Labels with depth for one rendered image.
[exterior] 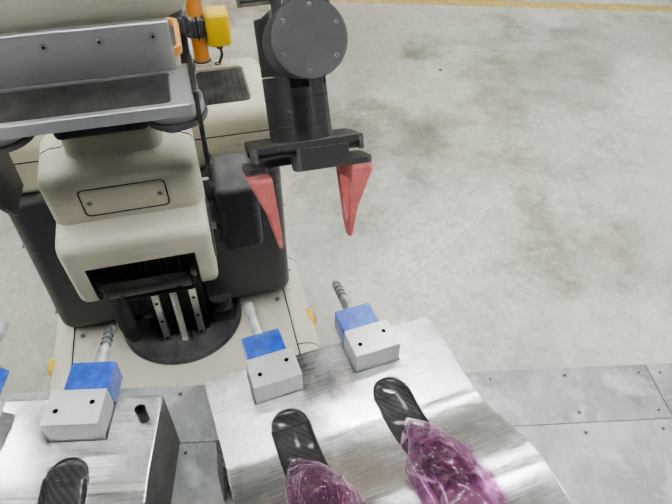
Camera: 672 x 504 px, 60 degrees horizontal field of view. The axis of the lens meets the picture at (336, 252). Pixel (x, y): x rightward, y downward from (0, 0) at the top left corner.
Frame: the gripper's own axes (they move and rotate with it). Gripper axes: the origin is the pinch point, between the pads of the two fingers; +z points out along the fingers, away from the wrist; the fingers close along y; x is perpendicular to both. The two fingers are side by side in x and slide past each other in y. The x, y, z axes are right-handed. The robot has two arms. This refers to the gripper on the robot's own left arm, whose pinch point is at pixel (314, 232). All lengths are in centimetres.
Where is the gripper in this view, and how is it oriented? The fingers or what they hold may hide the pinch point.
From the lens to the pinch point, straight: 56.5
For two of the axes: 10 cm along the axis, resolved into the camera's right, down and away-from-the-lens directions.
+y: 9.7, -1.8, 1.9
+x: -2.4, -2.7, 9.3
